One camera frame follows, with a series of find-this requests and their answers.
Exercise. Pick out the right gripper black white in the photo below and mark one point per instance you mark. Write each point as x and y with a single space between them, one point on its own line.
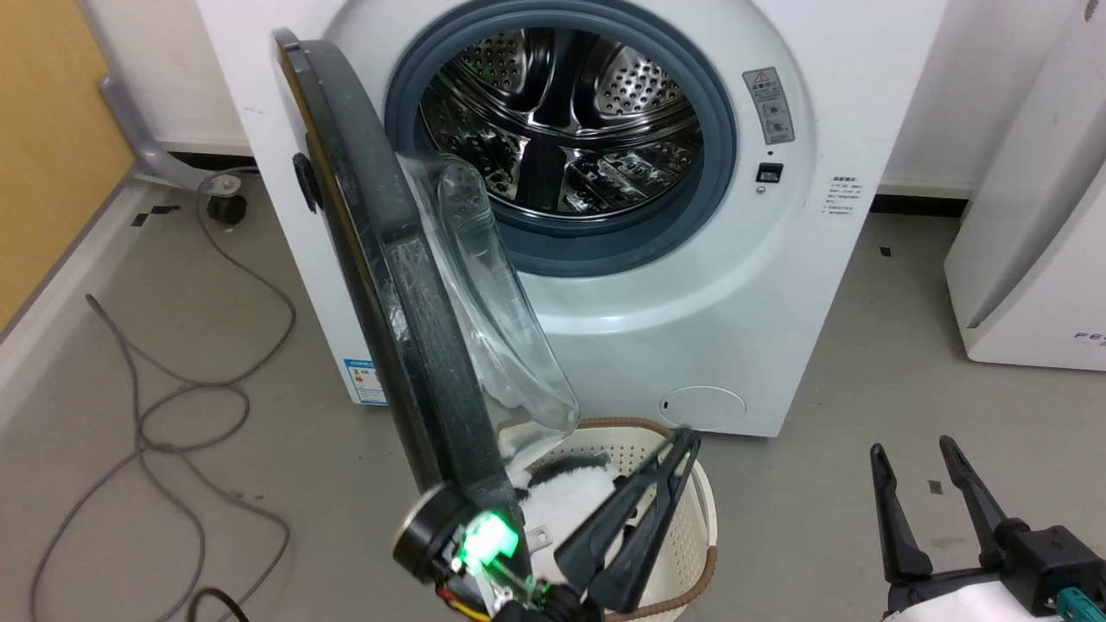
1050 561

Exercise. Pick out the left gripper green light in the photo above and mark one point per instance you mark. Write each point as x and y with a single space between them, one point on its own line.
484 544

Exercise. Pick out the round white filter cover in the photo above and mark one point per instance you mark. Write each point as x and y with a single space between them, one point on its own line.
702 409

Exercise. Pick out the shiny steel washer drum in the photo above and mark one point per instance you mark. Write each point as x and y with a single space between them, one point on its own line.
605 95

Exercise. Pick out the white air purifier appliance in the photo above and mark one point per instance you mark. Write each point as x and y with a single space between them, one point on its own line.
1037 216

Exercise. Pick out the blue energy label sticker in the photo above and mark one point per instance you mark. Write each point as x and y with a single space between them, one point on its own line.
365 382

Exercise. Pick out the cream perforated laundry basket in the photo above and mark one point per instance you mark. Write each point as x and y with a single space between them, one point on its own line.
683 544

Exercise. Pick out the white and black plush toy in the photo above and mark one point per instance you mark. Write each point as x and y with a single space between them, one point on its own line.
566 499

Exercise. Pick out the small white text sticker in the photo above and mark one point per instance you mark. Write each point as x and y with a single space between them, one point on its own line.
847 195

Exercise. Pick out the grey metal stand leg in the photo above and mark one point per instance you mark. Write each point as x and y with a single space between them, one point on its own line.
147 151

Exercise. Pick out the black door hinge bracket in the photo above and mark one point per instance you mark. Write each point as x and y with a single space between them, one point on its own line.
306 183

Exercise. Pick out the yellow wooden panel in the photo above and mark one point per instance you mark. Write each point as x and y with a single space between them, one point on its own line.
52 130

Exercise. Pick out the white front-load washing machine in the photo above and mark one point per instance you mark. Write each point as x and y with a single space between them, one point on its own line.
778 302

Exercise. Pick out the grey rubber door gasket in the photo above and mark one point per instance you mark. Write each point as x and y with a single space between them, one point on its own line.
605 246

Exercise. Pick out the black round washer door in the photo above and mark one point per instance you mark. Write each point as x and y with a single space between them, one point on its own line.
380 225

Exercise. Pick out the black caster wheel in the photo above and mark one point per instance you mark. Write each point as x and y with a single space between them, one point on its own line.
227 207

